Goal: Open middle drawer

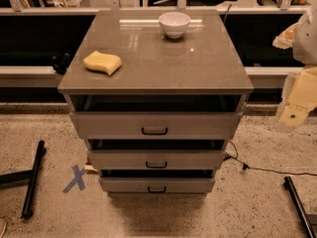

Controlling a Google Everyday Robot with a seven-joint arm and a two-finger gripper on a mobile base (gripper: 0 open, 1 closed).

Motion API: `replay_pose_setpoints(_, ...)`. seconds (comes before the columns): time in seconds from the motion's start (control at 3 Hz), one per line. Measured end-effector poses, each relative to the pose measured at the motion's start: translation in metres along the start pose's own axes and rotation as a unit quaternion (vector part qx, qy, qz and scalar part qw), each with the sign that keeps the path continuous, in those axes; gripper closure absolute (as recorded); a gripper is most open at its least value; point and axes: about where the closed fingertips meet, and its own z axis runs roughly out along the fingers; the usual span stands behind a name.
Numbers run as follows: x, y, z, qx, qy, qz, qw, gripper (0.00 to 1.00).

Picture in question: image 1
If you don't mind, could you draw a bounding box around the grey drawer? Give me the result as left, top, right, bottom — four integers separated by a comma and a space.
88, 150, 225, 171
70, 112, 242, 140
99, 178, 215, 194

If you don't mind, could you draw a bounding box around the black stand leg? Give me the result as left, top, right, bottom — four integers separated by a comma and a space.
0, 140, 47, 219
284, 177, 317, 238

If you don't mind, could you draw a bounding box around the grey drawer cabinet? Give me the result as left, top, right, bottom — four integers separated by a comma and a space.
57, 9, 255, 196

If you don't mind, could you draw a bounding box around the black cable on floor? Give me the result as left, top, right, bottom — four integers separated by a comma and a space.
223, 140, 317, 178

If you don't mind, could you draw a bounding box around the grey bottom drawer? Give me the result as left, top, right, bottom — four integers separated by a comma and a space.
99, 178, 215, 194

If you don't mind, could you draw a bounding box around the grey top drawer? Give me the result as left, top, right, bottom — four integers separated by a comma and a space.
70, 112, 242, 140

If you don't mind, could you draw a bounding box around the yellow sponge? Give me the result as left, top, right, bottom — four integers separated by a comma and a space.
83, 51, 122, 75

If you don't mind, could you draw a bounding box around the white bowl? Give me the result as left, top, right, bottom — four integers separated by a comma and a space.
158, 12, 190, 39

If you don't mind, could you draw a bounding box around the black clamp on rail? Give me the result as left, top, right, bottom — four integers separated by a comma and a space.
52, 53, 70, 74

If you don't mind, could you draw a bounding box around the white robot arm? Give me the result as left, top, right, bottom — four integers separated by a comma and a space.
272, 6, 317, 132

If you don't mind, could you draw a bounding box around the black stand leg right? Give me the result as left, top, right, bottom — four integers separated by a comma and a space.
284, 177, 317, 238

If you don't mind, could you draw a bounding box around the blue tape cross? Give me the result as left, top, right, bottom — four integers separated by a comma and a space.
62, 166, 86, 193

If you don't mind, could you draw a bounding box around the black stand leg left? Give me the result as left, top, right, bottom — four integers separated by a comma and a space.
0, 140, 47, 219

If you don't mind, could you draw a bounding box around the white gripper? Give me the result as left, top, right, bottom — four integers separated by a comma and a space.
272, 24, 317, 132

